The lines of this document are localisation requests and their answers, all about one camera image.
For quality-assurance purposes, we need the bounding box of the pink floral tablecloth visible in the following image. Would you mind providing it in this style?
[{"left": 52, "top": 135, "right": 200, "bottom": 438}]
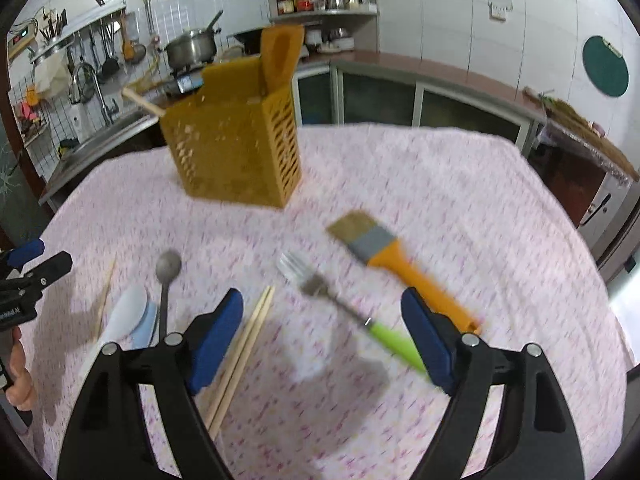
[{"left": 20, "top": 122, "right": 631, "bottom": 480}]

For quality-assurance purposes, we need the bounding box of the orange handled bristle brush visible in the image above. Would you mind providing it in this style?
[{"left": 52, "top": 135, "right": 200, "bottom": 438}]
[{"left": 326, "top": 211, "right": 483, "bottom": 336}]

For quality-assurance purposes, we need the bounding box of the person's left hand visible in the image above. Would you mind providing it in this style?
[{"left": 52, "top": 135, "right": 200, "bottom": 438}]
[{"left": 6, "top": 327, "right": 37, "bottom": 409}]

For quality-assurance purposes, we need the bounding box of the green handled metal fork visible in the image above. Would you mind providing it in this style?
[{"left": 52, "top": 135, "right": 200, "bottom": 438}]
[{"left": 276, "top": 251, "right": 431, "bottom": 373}]

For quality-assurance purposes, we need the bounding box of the black wok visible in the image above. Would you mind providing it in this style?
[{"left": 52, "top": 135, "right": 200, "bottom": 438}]
[{"left": 227, "top": 27, "right": 266, "bottom": 56}]

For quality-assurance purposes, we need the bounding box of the steel sink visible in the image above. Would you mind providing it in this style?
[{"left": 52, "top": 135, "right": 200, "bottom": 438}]
[{"left": 60, "top": 110, "right": 161, "bottom": 161}]

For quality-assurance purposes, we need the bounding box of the vegetable bundle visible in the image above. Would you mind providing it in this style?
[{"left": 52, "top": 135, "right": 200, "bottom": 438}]
[{"left": 537, "top": 94, "right": 640, "bottom": 171}]

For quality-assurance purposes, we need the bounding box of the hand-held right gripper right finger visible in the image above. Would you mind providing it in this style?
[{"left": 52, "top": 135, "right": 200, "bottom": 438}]
[{"left": 400, "top": 286, "right": 587, "bottom": 480}]

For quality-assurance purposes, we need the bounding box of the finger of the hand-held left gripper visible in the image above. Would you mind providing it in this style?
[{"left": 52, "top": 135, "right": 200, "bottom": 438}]
[
  {"left": 0, "top": 239, "right": 46, "bottom": 273},
  {"left": 20, "top": 251, "right": 74, "bottom": 295}
]

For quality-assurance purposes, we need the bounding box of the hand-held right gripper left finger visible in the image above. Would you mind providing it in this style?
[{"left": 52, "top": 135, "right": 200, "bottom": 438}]
[{"left": 56, "top": 287, "right": 246, "bottom": 480}]

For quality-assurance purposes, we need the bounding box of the round green cutting board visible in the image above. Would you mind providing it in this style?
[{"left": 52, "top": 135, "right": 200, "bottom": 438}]
[{"left": 581, "top": 35, "right": 630, "bottom": 98}]

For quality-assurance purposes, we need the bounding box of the steel cooking pot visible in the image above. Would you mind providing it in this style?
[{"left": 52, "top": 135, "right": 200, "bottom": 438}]
[{"left": 164, "top": 27, "right": 221, "bottom": 71}]

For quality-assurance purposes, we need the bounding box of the white corner shelf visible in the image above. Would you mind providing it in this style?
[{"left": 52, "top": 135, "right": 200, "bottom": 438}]
[{"left": 265, "top": 0, "right": 381, "bottom": 56}]

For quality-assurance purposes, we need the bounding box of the white wall utensil rack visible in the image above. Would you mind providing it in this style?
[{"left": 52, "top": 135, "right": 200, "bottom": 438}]
[{"left": 27, "top": 2, "right": 127, "bottom": 63}]

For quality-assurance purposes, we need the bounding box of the white plastic spoon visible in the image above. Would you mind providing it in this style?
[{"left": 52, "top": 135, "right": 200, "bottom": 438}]
[{"left": 82, "top": 285, "right": 149, "bottom": 371}]

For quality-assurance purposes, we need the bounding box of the light blue plastic spoon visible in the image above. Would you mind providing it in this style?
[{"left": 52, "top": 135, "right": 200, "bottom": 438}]
[{"left": 131, "top": 300, "right": 161, "bottom": 348}]

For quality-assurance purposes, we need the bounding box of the black hanging spatula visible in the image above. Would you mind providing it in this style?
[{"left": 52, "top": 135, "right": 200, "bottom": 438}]
[{"left": 97, "top": 22, "right": 121, "bottom": 83}]

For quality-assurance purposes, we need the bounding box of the chopstick in holder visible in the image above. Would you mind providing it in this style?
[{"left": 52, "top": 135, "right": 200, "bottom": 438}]
[{"left": 122, "top": 87, "right": 166, "bottom": 117}]

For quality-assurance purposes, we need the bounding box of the steel kitchen faucet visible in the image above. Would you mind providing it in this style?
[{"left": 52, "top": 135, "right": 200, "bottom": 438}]
[{"left": 69, "top": 62, "right": 118, "bottom": 126}]

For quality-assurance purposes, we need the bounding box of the yellow plastic utensil holder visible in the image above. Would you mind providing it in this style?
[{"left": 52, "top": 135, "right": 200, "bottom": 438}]
[{"left": 159, "top": 56, "right": 304, "bottom": 209}]

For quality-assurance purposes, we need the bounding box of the grey metal spoon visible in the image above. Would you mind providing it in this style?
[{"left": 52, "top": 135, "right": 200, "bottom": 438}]
[{"left": 155, "top": 249, "right": 183, "bottom": 341}]

